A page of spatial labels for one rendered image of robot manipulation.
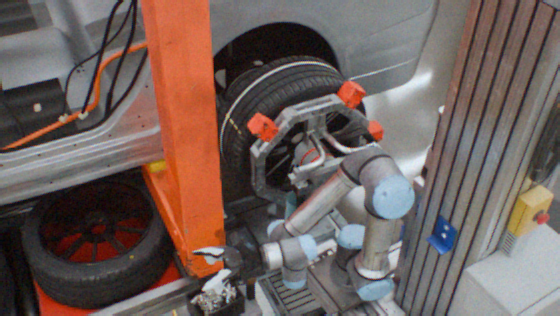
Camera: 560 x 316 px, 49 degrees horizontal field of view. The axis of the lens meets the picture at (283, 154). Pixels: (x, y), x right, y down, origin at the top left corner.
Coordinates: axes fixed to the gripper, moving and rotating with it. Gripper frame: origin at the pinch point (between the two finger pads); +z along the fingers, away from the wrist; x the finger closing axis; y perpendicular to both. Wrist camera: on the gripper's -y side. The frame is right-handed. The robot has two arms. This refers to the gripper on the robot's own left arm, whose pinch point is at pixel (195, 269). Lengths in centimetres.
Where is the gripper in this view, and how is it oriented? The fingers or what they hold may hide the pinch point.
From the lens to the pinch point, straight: 176.3
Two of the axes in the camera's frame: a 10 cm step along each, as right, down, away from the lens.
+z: -9.5, 2.0, -2.4
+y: 0.2, 8.2, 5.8
